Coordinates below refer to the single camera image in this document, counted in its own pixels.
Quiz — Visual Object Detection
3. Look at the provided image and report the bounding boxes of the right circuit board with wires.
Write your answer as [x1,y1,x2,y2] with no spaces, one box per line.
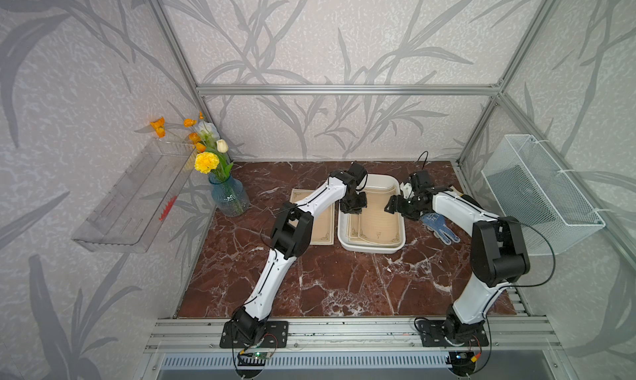
[447,351,482,378]

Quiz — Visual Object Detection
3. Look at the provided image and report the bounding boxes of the black yellow work glove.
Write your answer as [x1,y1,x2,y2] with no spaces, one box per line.
[445,186,481,208]

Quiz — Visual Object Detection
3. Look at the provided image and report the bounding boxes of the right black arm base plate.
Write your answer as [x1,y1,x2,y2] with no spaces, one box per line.
[414,317,490,348]

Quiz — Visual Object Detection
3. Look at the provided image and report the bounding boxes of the left green circuit board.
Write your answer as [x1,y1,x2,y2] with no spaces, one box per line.
[237,350,275,367]

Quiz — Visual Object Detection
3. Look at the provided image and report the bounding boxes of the white plastic storage box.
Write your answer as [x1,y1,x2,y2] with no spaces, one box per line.
[337,174,406,254]

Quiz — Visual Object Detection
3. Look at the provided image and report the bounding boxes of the aluminium cage frame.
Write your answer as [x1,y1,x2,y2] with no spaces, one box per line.
[138,0,636,267]

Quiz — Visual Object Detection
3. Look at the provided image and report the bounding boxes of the blue glass vase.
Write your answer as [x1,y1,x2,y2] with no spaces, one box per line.
[208,173,250,218]

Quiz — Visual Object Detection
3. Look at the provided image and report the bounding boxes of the aluminium front rail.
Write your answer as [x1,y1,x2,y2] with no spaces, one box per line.
[144,315,562,353]

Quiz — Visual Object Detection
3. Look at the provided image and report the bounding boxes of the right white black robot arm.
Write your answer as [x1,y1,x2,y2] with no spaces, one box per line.
[384,188,530,329]

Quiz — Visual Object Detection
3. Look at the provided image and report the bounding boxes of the blue white dotted glove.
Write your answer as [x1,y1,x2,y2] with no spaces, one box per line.
[421,213,460,245]

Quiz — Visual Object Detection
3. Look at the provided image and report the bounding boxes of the white wire mesh basket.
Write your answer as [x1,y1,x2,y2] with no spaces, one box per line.
[482,134,606,256]

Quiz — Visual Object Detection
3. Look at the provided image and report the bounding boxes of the clear acrylic wall shelf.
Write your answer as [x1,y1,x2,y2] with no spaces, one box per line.
[71,140,196,253]

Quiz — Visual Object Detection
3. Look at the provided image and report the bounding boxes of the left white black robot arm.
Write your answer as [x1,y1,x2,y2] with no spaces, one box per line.
[230,162,368,340]

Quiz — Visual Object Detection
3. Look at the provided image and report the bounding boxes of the red pen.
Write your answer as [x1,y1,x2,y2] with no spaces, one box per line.
[159,196,177,222]

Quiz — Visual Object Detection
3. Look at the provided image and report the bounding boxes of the yellow orange artificial flowers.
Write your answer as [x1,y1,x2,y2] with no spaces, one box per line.
[150,111,235,182]

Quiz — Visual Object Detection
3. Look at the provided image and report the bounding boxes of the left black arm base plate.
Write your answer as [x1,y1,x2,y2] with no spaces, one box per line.
[220,320,290,350]

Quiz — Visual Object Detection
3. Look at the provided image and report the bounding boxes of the beige stationery paper stack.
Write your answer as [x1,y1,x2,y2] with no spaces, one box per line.
[347,186,401,247]

